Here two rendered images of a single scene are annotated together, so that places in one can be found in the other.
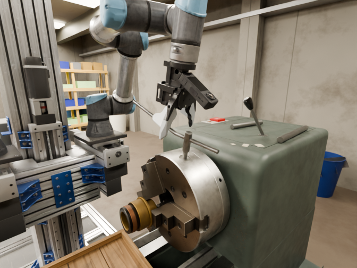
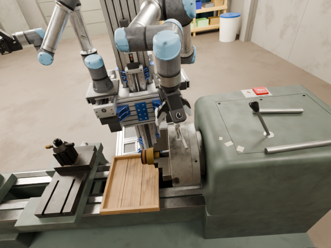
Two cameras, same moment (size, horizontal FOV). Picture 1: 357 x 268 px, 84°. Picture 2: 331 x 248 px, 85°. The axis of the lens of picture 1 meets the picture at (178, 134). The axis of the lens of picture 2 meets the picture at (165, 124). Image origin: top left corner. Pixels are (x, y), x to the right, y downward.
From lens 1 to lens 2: 0.50 m
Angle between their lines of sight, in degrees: 44
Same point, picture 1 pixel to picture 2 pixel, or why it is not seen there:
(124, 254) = (152, 167)
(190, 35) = (163, 72)
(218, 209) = (187, 177)
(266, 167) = (223, 170)
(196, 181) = (175, 157)
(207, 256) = (195, 191)
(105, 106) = not seen: hidden behind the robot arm
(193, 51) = (169, 81)
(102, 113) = not seen: hidden behind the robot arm
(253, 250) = (212, 206)
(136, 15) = (136, 46)
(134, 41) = (179, 15)
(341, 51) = not seen: outside the picture
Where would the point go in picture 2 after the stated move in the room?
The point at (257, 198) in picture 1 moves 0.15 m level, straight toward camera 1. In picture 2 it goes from (215, 184) to (182, 204)
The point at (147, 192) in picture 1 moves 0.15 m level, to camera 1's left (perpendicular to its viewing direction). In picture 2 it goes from (156, 146) to (135, 135)
